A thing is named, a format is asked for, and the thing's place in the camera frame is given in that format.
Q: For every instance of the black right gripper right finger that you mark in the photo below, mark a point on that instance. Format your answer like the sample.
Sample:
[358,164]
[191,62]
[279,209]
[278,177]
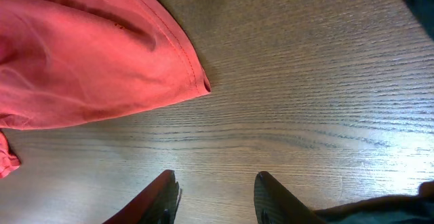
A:
[274,204]

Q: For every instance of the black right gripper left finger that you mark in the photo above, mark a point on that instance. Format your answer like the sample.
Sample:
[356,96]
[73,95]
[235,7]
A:
[157,203]

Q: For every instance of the red soccer t-shirt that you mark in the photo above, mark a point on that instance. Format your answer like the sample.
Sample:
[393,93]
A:
[69,62]

